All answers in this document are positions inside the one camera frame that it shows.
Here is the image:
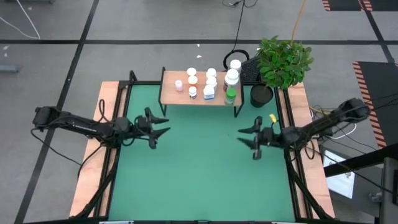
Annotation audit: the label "black orange striped floor mat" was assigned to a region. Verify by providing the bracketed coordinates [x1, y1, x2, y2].
[353, 61, 398, 149]
[322, 0, 398, 12]

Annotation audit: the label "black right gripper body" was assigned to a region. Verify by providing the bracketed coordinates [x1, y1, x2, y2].
[253, 116, 284, 161]

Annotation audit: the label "white bottle maroon label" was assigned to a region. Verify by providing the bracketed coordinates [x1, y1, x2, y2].
[223, 68, 241, 93]

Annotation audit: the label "black metal table frame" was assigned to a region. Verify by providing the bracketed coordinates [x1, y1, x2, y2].
[70, 70, 336, 224]

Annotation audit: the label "grey floor object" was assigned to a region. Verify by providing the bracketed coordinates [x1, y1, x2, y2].
[0, 64, 20, 74]

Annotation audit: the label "white looped cable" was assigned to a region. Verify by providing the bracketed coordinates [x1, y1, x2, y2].
[328, 123, 358, 140]

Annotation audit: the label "green table mat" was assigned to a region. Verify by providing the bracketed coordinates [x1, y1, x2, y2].
[108, 84, 295, 222]

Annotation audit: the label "black floor cable with loop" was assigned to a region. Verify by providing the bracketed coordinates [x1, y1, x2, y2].
[222, 0, 259, 72]

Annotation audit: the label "grey rig post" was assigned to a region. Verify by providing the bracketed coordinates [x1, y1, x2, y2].
[379, 157, 398, 224]

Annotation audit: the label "white floor cable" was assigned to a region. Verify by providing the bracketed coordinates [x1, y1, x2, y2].
[0, 0, 41, 40]

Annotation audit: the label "green leafy plant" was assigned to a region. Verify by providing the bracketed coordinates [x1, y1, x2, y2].
[256, 35, 315, 91]

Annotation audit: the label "black rig beam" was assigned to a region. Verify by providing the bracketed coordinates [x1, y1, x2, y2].
[323, 142, 398, 178]

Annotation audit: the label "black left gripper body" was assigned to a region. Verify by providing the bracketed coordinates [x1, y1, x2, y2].
[135, 107, 157, 149]

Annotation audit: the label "black plant pot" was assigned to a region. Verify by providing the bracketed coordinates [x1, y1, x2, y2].
[250, 84, 274, 109]

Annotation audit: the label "wooden shelf black metal legs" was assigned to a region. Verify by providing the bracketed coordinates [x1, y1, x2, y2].
[157, 66, 245, 118]

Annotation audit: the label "yellow floor cable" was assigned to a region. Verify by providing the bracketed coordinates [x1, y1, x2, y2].
[290, 0, 308, 44]

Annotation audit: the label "green medicine bottle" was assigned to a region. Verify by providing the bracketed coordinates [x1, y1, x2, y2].
[224, 88, 238, 106]

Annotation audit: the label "black perforated pad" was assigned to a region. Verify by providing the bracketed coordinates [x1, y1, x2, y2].
[241, 55, 264, 84]

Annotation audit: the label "white printed sheet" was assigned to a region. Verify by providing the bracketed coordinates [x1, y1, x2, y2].
[322, 148, 357, 200]

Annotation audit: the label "white bottle blue label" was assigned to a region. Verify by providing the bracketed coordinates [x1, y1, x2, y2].
[203, 84, 216, 101]

